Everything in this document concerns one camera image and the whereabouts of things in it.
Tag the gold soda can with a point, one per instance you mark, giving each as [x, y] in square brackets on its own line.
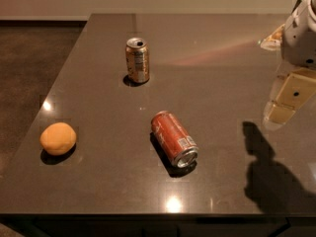
[137, 60]

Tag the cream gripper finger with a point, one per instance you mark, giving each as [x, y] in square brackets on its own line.
[289, 93]
[273, 41]

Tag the red coke can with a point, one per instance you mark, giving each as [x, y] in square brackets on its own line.
[175, 141]

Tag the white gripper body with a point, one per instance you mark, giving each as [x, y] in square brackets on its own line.
[299, 41]

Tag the orange fruit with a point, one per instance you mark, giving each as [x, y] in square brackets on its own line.
[58, 138]

